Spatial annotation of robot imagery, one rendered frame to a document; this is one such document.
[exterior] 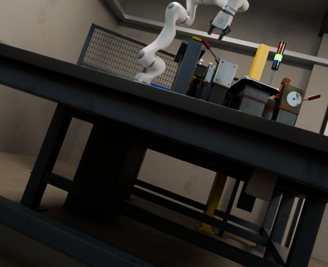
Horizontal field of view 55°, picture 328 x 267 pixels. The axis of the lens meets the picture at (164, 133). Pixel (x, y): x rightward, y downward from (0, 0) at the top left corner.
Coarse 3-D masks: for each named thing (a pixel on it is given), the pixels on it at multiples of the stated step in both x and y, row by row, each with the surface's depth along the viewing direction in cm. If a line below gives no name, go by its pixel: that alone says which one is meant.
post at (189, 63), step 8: (192, 40) 159; (192, 48) 159; (200, 48) 159; (184, 56) 162; (192, 56) 159; (184, 64) 158; (192, 64) 158; (184, 72) 158; (192, 72) 158; (176, 80) 158; (184, 80) 158; (176, 88) 157; (184, 88) 157
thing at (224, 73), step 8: (216, 64) 156; (224, 64) 150; (232, 64) 150; (216, 72) 149; (224, 72) 150; (232, 72) 150; (216, 80) 149; (224, 80) 149; (232, 80) 150; (208, 88) 152; (216, 88) 149; (224, 88) 150; (208, 96) 152; (216, 96) 149; (224, 96) 150
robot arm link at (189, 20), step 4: (188, 0) 219; (192, 0) 217; (196, 0) 215; (200, 0) 212; (188, 4) 221; (192, 4) 218; (196, 4) 219; (188, 8) 223; (192, 8) 220; (188, 12) 225; (192, 12) 222; (188, 16) 224; (192, 16) 224; (188, 20) 225; (192, 20) 226; (180, 24) 228; (184, 24) 227; (188, 24) 227
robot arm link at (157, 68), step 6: (156, 60) 224; (162, 60) 230; (156, 66) 226; (162, 66) 229; (150, 72) 229; (156, 72) 228; (162, 72) 231; (138, 78) 222; (144, 78) 222; (150, 78) 224
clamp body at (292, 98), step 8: (288, 88) 152; (296, 88) 152; (280, 96) 153; (288, 96) 151; (296, 96) 152; (280, 104) 151; (288, 104) 151; (296, 104) 152; (280, 112) 151; (288, 112) 152; (296, 112) 151; (280, 120) 151; (288, 120) 151
